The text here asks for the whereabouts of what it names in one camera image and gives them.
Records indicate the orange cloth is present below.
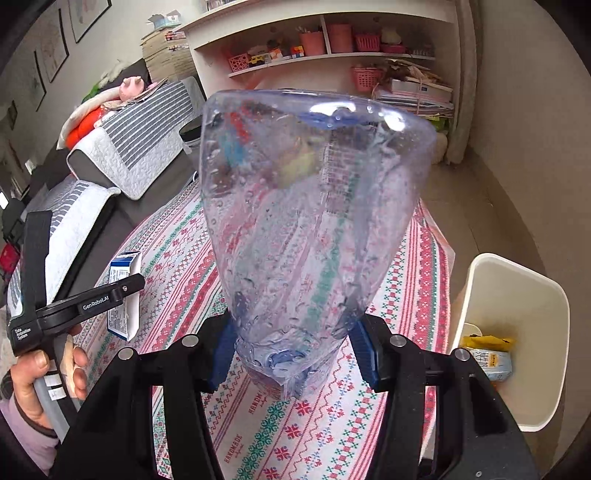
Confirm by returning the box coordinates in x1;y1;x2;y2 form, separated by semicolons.
67;104;109;144

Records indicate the person's left hand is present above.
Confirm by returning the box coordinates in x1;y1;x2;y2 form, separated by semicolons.
9;342;89;429

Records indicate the light blue packet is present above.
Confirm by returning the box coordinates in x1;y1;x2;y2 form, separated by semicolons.
468;347;514;383

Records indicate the dark grey sofa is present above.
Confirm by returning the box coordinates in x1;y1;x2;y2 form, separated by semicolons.
0;60;208;324

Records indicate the white sack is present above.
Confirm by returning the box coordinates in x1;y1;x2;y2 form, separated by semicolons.
431;131;450;164

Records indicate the white plastic waste bin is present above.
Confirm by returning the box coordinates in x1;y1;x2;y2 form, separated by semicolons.
450;253;571;432

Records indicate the blue and white carton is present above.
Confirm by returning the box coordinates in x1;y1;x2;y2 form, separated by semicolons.
107;251;144;342

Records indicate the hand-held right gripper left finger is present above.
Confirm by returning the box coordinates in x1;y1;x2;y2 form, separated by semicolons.
48;318;236;480

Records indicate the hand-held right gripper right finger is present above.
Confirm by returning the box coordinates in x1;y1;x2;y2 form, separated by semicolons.
351;316;541;480

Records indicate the yellow wrapper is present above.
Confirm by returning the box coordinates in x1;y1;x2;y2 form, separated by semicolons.
462;335;514;354

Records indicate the pink round container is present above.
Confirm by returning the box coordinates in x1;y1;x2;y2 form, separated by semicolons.
329;24;354;52
299;31;326;55

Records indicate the person's left forearm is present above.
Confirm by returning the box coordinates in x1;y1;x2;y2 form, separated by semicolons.
0;369;63;476

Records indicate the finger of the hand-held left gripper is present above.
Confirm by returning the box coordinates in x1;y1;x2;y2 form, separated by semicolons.
21;210;52;319
69;273;145;320

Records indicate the patterned pink tablecloth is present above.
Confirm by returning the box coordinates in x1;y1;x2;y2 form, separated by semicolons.
74;185;455;480

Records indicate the stack of papers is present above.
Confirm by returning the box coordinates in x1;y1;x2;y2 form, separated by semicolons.
374;60;455;116

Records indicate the clear plastic bottle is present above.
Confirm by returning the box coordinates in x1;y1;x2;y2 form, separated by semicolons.
199;89;437;400

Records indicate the pink plush toy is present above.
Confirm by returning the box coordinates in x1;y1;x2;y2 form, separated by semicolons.
119;76;148;100

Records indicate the framed wall picture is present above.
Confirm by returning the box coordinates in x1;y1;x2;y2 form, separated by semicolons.
34;9;70;83
68;0;112;43
28;65;47;112

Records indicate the white shelf unit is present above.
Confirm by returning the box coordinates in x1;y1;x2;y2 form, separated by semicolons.
182;0;462;139

